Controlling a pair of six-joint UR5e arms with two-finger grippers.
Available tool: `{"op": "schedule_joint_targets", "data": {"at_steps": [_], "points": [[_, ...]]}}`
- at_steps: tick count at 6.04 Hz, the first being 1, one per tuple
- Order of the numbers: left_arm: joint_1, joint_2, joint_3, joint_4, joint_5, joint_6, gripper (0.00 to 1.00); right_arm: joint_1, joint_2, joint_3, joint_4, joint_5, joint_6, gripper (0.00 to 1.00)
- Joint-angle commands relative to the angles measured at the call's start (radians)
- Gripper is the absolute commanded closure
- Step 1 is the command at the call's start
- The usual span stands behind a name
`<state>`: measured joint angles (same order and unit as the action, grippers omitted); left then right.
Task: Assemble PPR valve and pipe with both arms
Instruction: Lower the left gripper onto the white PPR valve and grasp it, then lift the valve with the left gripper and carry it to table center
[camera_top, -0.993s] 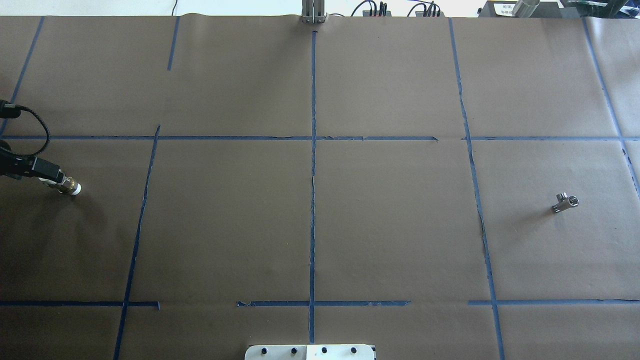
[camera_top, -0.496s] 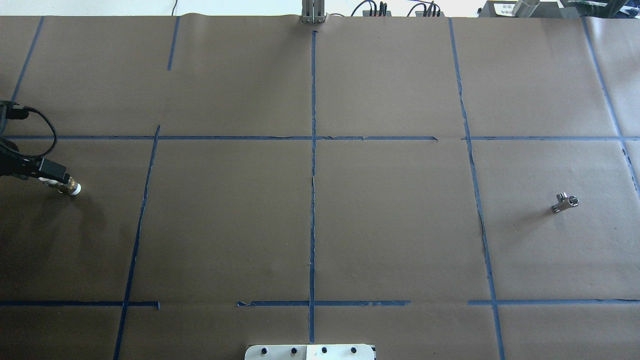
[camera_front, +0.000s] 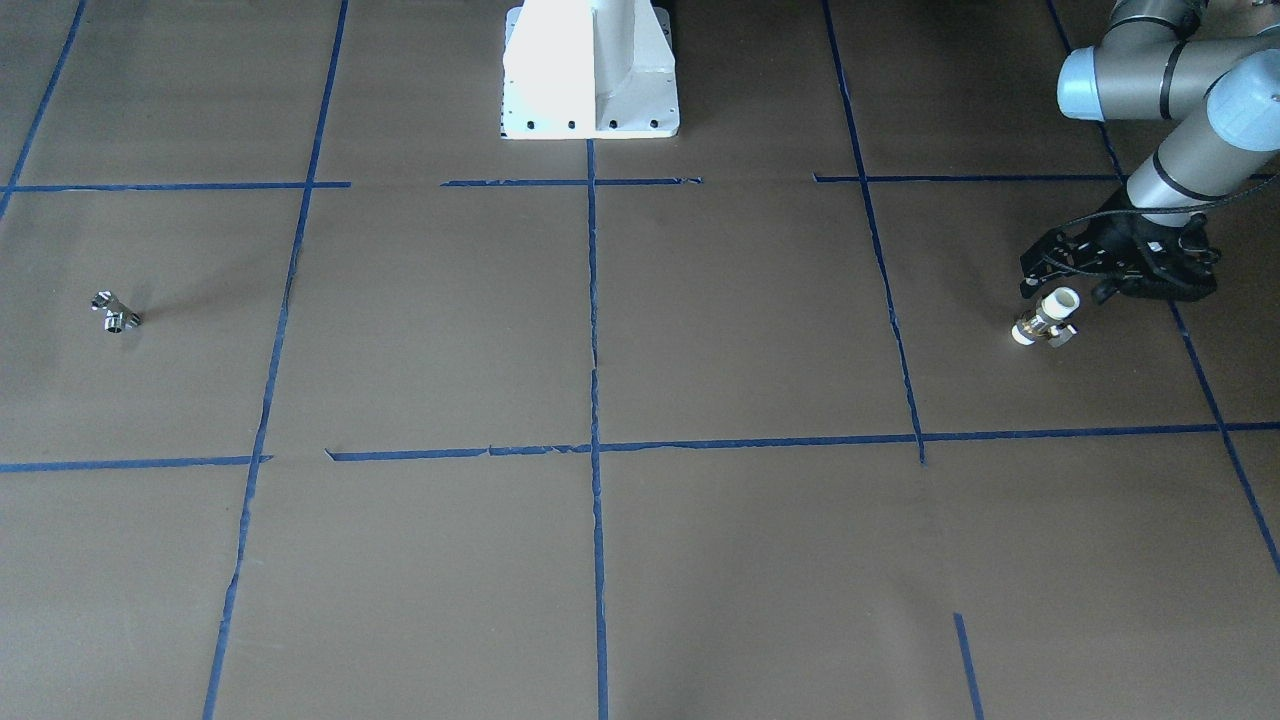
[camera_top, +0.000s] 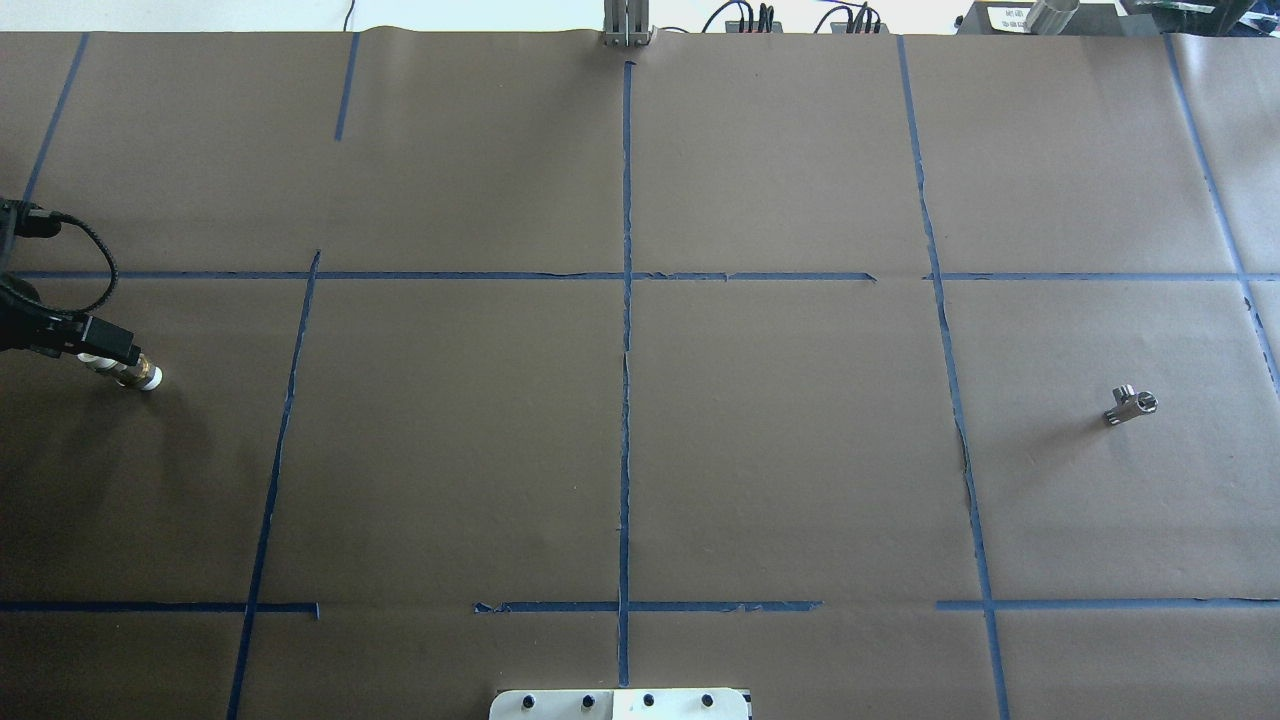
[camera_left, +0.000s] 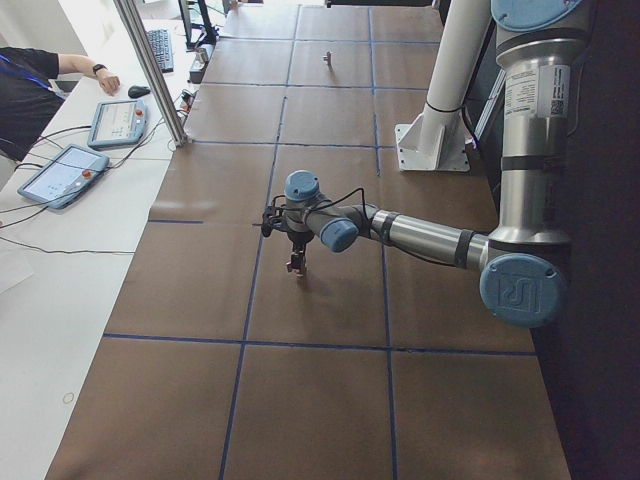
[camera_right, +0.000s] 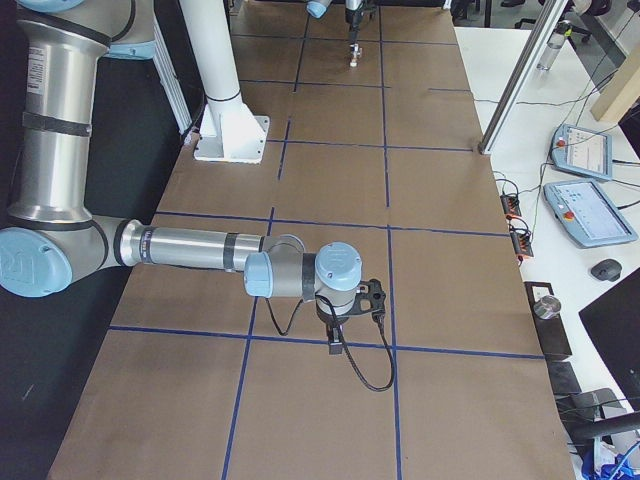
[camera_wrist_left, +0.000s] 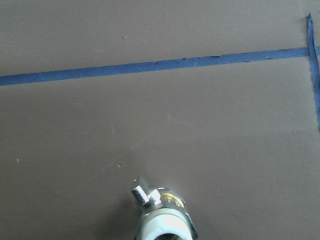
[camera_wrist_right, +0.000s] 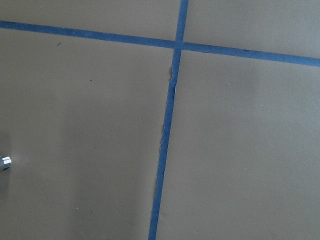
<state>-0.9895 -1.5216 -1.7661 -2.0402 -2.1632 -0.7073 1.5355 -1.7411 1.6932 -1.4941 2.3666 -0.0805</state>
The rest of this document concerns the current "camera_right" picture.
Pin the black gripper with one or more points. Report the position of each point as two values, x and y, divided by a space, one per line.
353 16
330 315

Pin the white brass PPR fitting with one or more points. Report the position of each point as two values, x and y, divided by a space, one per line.
355 54

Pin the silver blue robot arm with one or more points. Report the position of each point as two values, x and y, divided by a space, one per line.
53 240
317 8

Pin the white pillar with base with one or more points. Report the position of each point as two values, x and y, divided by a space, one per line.
229 131

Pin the clear water bottle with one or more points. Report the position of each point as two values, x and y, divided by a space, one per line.
559 35

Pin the small metal cup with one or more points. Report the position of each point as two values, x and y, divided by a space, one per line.
548 306

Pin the orange black connector board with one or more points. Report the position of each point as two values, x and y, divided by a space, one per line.
511 206

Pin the upper teach pendant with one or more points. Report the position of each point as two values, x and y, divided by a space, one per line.
581 151

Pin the teach pendant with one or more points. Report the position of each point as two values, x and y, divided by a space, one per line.
587 214
581 151

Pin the wooden board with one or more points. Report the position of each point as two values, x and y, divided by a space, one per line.
621 93

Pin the black monitor corner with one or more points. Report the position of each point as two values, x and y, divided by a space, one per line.
612 323

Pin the lower teach pendant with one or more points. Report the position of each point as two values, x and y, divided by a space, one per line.
587 214

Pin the black computer mouse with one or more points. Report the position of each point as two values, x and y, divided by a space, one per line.
606 270

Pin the blue bag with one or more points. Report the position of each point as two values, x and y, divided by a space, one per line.
619 469

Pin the aluminium frame post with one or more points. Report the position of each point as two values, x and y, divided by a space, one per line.
532 50

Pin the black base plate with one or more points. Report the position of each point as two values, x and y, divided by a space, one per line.
548 323

